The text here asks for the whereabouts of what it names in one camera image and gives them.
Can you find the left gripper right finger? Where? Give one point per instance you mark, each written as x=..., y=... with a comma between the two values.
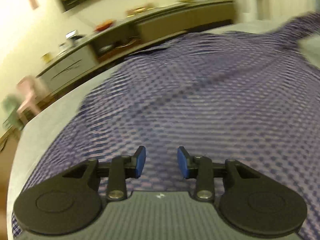
x=199, y=168

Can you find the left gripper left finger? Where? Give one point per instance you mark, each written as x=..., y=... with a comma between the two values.
x=122, y=168

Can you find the blue plaid shirt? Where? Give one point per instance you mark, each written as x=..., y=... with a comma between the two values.
x=251, y=97

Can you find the long grey TV cabinet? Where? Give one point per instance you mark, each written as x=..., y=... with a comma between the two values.
x=132, y=34

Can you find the pink plastic child chair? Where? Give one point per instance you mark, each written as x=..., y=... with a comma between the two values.
x=33, y=91

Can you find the green plastic child chair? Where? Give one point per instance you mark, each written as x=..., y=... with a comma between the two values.
x=10, y=105

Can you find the yellow cup on cabinet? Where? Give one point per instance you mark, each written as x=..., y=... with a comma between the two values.
x=47, y=58

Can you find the black handheld device on stand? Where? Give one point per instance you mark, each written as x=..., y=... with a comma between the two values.
x=74, y=36

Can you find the red fruit plate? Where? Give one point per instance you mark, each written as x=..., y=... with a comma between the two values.
x=104, y=25

